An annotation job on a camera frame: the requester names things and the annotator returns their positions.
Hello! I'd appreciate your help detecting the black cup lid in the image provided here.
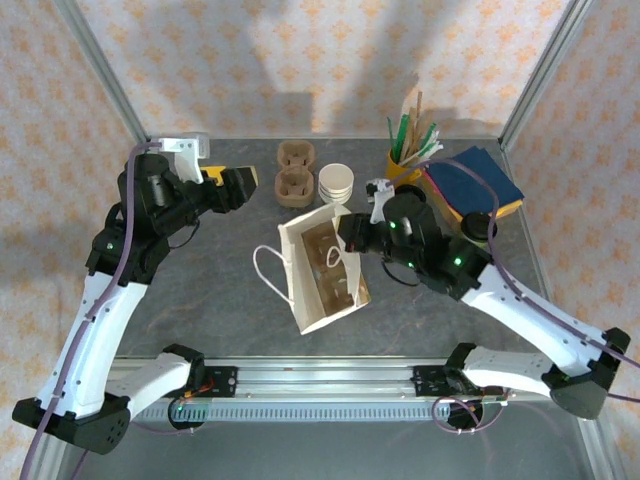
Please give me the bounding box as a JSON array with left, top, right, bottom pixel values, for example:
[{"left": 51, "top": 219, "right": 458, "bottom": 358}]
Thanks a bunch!
[{"left": 460, "top": 211, "right": 499, "bottom": 242}]

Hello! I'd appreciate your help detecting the white paper bag flower print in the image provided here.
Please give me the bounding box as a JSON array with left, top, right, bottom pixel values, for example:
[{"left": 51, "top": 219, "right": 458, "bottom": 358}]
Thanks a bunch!
[{"left": 253, "top": 202, "right": 374, "bottom": 336}]

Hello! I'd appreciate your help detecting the yellow stirrer holder cup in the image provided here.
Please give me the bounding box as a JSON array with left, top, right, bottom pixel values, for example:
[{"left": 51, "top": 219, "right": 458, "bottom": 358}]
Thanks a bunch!
[{"left": 384, "top": 149, "right": 424, "bottom": 184}]

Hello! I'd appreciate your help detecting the green white paper cup stack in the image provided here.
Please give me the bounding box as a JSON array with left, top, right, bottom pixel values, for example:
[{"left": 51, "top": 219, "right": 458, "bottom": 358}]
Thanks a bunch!
[{"left": 317, "top": 163, "right": 355, "bottom": 205}]

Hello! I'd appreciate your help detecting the brown pulp cup carrier stack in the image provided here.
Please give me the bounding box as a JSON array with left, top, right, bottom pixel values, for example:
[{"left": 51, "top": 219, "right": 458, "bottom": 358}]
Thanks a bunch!
[{"left": 275, "top": 140, "right": 318, "bottom": 209}]

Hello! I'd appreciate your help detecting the colourful paper napkin stack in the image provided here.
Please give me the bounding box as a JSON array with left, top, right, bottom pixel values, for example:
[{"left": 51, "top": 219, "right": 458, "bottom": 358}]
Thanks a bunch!
[{"left": 423, "top": 145, "right": 525, "bottom": 224}]

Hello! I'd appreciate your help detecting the white green wrapped straw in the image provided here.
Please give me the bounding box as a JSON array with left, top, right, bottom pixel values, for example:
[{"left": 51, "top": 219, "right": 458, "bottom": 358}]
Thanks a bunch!
[{"left": 407, "top": 128, "right": 443, "bottom": 162}]

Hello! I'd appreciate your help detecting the tall wooden stirrer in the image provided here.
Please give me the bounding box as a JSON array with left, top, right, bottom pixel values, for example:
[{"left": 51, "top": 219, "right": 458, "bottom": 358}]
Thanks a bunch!
[{"left": 410, "top": 90, "right": 424, "bottom": 151}]

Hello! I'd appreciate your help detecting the aluminium table side rail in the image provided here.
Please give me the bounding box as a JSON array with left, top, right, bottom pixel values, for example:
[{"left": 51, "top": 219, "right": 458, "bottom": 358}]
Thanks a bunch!
[
  {"left": 27, "top": 139, "right": 161, "bottom": 480},
  {"left": 499, "top": 144, "right": 619, "bottom": 480}
]

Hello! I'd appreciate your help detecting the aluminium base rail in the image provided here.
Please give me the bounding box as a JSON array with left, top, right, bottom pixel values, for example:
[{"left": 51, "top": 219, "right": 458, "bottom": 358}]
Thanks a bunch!
[{"left": 199, "top": 355, "right": 599, "bottom": 401}]

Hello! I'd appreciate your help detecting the aluminium upright frame post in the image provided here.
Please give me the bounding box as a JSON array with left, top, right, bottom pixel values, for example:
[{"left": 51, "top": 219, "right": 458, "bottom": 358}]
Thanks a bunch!
[
  {"left": 53, "top": 0, "right": 151, "bottom": 146},
  {"left": 499, "top": 0, "right": 597, "bottom": 151}
]

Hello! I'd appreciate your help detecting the grey slotted cable duct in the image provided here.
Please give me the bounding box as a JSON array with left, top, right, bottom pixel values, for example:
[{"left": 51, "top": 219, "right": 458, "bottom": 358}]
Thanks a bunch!
[{"left": 123, "top": 399, "right": 501, "bottom": 424}]

